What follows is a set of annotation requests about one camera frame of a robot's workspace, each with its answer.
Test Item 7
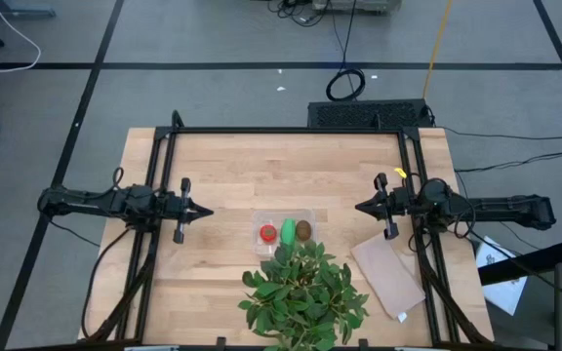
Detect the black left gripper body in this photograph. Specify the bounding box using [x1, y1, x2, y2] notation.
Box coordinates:
[159, 177, 192, 244]

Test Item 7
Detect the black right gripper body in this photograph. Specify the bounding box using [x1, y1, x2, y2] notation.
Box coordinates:
[374, 173, 413, 241]

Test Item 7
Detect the brown kiwi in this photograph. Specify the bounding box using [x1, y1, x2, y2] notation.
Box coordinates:
[295, 219, 313, 243]

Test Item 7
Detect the green toy vegetable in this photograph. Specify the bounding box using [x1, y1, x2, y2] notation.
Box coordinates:
[280, 217, 298, 247]

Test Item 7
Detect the clear plastic tupperware container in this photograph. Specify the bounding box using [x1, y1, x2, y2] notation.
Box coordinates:
[252, 208, 317, 258]

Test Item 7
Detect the folded beige cloth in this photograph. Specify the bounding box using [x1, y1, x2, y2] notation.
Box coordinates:
[349, 231, 427, 324]

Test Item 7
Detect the black keyboard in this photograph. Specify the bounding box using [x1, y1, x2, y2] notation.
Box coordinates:
[306, 98, 433, 130]

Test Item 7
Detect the green leafy plant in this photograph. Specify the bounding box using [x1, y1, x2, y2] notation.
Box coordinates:
[237, 238, 371, 351]

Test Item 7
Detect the white paper sheet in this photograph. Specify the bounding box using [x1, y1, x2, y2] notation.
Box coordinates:
[474, 236, 529, 317]

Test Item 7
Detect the grey floor device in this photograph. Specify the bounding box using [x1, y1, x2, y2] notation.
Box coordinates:
[311, 0, 402, 14]

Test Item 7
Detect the black aluminium table frame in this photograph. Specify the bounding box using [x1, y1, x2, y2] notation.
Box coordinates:
[78, 109, 495, 351]

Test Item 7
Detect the coiled black cable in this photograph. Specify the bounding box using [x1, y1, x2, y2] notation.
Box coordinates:
[325, 0, 367, 102]

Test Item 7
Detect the thin black floor cable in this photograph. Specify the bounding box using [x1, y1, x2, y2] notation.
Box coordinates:
[454, 149, 562, 175]
[436, 125, 562, 141]

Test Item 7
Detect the yellow cable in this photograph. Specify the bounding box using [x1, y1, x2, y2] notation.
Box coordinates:
[421, 0, 454, 100]

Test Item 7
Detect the white cable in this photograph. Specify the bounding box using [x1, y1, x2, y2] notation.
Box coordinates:
[0, 0, 42, 74]

